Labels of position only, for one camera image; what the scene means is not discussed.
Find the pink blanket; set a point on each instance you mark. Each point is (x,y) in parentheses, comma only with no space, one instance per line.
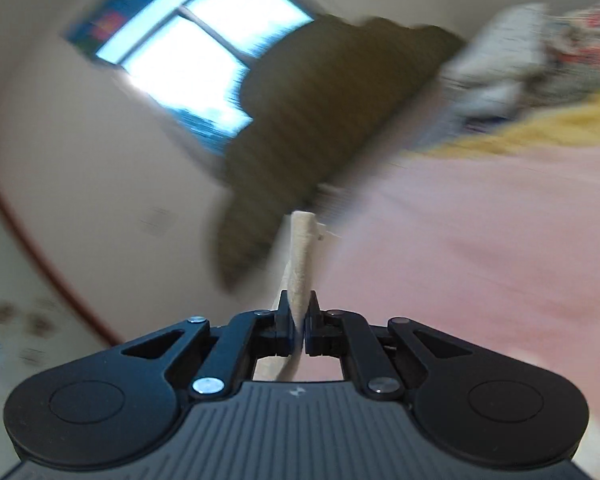
(480,240)

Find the colourful printed cloth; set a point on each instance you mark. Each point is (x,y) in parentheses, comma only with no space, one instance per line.
(590,45)

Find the flower-patterned wardrobe door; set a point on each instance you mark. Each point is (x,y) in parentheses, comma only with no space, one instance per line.
(10,320)

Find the brown wooden door frame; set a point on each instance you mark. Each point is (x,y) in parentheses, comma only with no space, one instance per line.
(40,270)

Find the olive green padded headboard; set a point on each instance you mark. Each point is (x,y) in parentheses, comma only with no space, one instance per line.
(320,110)

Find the pile of bedding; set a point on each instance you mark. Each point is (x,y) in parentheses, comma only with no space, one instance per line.
(500,55)

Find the cream pants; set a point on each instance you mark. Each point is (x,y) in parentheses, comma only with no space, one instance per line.
(300,260)

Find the yellow blanket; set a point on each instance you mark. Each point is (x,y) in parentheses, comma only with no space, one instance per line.
(555,125)

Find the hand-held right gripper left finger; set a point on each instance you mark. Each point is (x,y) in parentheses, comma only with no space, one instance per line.
(283,335)

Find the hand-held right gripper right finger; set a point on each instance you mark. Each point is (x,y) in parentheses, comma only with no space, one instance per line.
(314,337)

